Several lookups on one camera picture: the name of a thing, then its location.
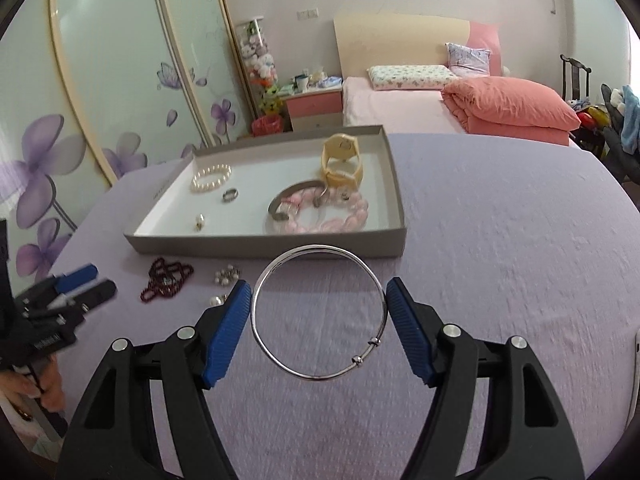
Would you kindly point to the pink white nightstand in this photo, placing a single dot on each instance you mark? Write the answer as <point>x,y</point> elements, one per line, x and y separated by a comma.
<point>315,107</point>

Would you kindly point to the yellow wristwatch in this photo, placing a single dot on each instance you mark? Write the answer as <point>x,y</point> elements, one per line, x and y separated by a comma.
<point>345,175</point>

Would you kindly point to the pink sheeted bed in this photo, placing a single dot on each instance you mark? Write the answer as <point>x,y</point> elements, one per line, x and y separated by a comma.
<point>390,110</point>

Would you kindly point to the dark metal cuff bangle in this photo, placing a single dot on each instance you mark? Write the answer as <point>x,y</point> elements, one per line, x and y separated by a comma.
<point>274,207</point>

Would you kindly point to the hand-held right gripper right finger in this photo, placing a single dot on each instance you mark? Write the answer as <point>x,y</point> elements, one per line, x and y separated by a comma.
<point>407,330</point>

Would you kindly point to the person's left hand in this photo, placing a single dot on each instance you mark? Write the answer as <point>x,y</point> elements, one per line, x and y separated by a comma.
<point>50,390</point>

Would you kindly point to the purple tablecloth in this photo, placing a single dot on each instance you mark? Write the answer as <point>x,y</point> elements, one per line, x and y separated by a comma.
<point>500,235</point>

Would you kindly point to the white wall socket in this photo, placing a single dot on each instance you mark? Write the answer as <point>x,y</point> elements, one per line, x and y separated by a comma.
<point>308,14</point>

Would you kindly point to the small single pearl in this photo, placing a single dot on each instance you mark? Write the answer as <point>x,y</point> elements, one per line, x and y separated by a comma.
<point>218,301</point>

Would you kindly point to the white mug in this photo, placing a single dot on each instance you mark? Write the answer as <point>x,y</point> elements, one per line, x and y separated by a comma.
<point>301,82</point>

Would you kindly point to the flower print sliding wardrobe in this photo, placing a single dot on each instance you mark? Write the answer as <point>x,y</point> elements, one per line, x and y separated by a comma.
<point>125,60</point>

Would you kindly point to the grey cardboard tray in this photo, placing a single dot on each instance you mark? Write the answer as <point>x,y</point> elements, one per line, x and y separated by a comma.
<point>175,210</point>

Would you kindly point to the blue plush garment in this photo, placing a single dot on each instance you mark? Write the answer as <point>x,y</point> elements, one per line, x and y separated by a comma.
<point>631,120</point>

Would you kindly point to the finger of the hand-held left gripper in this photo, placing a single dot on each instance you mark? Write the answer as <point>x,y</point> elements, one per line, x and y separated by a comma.
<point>100,291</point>
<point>80,275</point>

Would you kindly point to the dark office chair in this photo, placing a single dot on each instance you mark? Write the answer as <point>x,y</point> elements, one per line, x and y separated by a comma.
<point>615,150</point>

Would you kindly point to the plush toy display tube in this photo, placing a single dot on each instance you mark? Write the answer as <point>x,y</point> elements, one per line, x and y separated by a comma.
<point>257,65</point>

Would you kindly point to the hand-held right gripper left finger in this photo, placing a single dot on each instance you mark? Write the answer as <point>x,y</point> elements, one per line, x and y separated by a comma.
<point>230,330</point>

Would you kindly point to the red basket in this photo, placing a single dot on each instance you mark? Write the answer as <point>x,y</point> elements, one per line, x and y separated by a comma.
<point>266,126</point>

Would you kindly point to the lilac small pillow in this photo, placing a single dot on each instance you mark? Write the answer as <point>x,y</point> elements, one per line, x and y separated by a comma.
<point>467,59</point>

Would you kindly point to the colourful toys pile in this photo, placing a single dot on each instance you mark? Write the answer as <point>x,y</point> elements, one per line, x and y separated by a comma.
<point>590,115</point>

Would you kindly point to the orange folded duvet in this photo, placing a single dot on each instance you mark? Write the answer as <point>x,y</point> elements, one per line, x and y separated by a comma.
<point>510,105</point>

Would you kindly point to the thin silver bangle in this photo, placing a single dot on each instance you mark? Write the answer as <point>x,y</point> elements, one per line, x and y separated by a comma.
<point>372,342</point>

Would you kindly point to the cream pink bed headboard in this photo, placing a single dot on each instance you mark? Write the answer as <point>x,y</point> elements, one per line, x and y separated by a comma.
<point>400,40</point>

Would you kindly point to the dark wooden chair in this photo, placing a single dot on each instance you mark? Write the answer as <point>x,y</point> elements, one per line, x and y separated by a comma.
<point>575,80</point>

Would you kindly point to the floral pillow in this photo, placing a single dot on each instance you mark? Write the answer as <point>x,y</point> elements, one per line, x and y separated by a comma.
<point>410,76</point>

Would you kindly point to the pearl earring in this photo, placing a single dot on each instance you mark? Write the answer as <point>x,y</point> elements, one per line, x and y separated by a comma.
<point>200,221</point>

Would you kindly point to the pearl cluster earrings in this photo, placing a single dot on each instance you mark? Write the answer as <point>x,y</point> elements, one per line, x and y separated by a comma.
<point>227,275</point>

